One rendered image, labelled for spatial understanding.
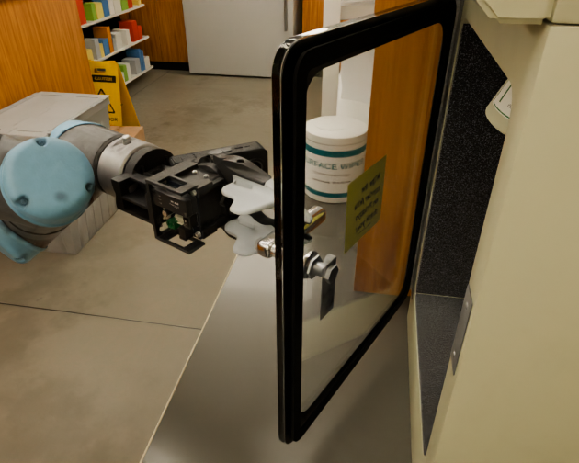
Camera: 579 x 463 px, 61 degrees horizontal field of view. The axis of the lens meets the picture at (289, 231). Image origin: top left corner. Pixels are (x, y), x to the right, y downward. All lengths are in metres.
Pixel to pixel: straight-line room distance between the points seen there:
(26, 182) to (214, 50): 5.13
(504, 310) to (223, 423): 0.39
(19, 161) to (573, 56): 0.40
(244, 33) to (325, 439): 5.00
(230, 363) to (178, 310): 1.55
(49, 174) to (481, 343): 0.37
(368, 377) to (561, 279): 0.39
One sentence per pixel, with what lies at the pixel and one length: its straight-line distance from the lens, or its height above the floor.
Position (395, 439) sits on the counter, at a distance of 0.64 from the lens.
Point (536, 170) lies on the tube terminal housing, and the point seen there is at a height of 1.34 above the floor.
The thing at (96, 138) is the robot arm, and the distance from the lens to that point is 0.63.
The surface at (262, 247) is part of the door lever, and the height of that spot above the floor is 1.20.
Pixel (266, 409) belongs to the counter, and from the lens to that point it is 0.65.
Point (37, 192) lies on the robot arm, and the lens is 0.46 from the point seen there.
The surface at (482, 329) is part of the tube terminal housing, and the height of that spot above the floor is 1.22.
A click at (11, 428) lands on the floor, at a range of 2.02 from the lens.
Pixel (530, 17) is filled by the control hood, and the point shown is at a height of 1.41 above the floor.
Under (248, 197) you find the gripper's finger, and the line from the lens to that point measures 0.48.
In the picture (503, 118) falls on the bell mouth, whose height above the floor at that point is 1.32.
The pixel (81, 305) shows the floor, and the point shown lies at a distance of 2.39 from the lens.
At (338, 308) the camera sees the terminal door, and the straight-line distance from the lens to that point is 0.51.
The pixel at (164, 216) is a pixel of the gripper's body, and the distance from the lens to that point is 0.52.
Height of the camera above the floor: 1.45
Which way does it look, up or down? 33 degrees down
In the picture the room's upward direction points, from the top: straight up
